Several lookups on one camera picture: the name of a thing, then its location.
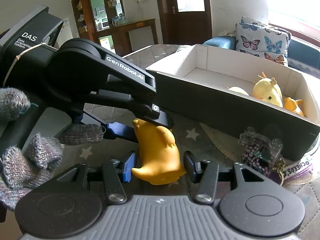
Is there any dark blue sofa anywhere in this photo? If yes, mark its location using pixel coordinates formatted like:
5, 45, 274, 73
203, 33, 319, 78

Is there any large orange rubber duck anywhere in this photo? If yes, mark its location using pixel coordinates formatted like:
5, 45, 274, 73
131, 119, 186, 185

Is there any dark wooden door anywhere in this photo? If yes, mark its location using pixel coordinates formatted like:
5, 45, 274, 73
157, 0, 212, 45

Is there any yellow plush chick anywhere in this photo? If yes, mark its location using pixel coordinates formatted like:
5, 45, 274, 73
252, 72, 283, 107

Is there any dark wooden sideboard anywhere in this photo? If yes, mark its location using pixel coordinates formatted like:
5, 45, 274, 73
71, 0, 162, 56

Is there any grey knitted gloved hand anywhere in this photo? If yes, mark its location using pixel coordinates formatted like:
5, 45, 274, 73
0, 87, 107, 211

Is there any small yellow rubber duck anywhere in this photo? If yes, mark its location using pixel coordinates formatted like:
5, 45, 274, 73
284, 97, 304, 116

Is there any black white cardboard box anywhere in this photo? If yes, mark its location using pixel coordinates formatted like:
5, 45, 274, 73
146, 44, 319, 161

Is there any butterfly print pillow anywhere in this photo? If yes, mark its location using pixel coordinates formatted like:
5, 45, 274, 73
235, 16, 291, 66

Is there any clear keychain with purple strap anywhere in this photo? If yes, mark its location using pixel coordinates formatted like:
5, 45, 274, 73
239, 127, 313, 186

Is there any grey quilted star mat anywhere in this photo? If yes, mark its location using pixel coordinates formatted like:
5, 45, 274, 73
59, 45, 319, 239

